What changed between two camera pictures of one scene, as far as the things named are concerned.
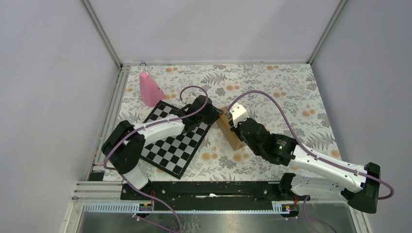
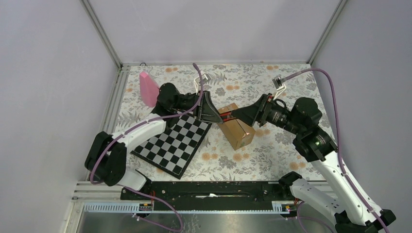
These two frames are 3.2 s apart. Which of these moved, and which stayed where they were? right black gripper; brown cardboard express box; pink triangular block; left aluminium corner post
Moved: right black gripper
Stayed: pink triangular block; left aluminium corner post; brown cardboard express box
